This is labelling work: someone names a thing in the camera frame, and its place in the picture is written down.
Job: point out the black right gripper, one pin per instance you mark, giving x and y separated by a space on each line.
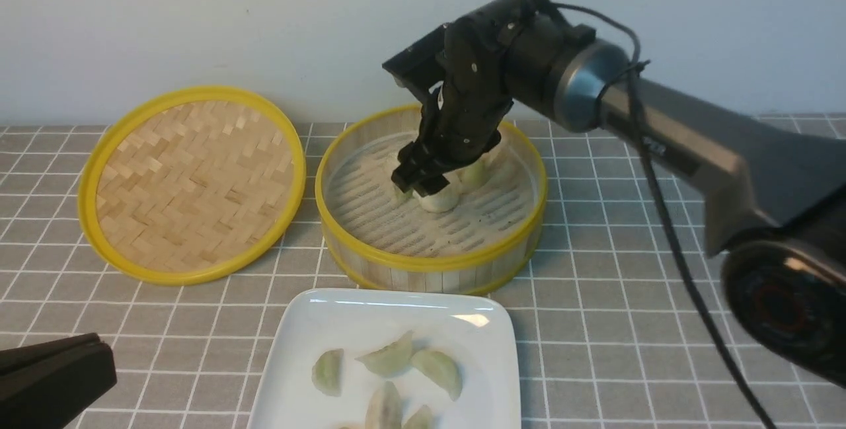
462 119

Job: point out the pale round dumpling basket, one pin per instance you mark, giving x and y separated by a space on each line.
443 201

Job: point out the green dumpling basket front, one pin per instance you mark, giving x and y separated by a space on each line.
423 418

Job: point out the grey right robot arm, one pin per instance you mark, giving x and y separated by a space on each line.
773 199

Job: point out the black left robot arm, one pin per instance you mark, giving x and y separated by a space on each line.
48 385

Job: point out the white square plate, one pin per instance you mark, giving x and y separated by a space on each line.
476 332

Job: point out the green dumpling plate centre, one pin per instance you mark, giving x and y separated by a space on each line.
391 359

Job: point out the green dumpling plate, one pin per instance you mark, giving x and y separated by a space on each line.
391 359
326 373
441 369

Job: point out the green dumpling plate right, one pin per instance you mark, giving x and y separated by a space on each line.
441 369

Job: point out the green dumpling plate left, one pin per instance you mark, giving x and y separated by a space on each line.
326 373

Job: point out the small green dumpling basket centre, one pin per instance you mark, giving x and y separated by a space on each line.
401 196

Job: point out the yellow-rimmed bamboo steamer basket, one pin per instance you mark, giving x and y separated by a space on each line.
385 242

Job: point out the woven bamboo steamer lid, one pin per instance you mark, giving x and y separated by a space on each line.
192 186

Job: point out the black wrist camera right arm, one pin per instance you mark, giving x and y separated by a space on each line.
420 67

